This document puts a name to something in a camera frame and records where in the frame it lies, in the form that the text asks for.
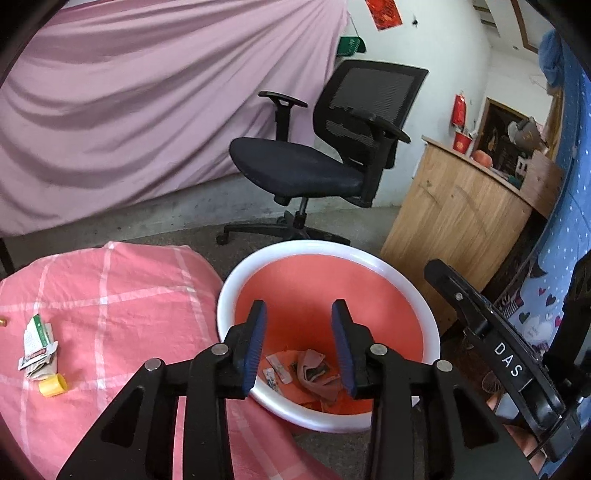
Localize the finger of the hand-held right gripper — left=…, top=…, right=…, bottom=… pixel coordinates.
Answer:
left=424, top=259, right=492, bottom=337

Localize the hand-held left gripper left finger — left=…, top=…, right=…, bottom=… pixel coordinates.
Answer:
left=55, top=299, right=269, bottom=480

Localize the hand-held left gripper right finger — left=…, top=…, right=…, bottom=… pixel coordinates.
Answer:
left=331, top=299, right=539, bottom=480

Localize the printed paper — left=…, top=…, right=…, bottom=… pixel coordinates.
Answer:
left=295, top=349, right=345, bottom=402

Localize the pink bin with white rim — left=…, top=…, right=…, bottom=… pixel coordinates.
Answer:
left=217, top=239, right=441, bottom=433

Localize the person's right hand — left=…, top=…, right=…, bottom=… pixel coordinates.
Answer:
left=487, top=392, right=552, bottom=469

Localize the wooden cabinet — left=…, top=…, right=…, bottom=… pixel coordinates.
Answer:
left=379, top=135, right=566, bottom=333

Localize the pink checked tablecloth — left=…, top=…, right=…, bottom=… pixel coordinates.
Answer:
left=0, top=241, right=342, bottom=480

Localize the blue dotted curtain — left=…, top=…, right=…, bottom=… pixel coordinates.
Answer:
left=505, top=28, right=591, bottom=365

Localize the grey cap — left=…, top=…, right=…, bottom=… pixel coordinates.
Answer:
left=507, top=116, right=548, bottom=151

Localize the red hanging ornament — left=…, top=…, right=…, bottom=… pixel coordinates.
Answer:
left=451, top=91, right=468, bottom=130

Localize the black mesh office chair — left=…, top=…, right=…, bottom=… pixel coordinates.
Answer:
left=217, top=59, right=430, bottom=247

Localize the yellow bottle cap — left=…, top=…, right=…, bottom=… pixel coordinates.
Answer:
left=39, top=374, right=68, bottom=398

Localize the white and green packet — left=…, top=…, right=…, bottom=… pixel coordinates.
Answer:
left=17, top=315, right=60, bottom=380

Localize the green plastic basket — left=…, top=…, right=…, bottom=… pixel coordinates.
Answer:
left=336, top=36, right=368, bottom=58

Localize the pink hanging cloth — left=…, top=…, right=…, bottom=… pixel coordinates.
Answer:
left=0, top=0, right=349, bottom=238

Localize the dark picture frame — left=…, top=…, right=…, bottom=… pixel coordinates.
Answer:
left=475, top=97, right=550, bottom=171

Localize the red wall poster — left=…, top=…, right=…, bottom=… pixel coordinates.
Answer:
left=365, top=0, right=403, bottom=31

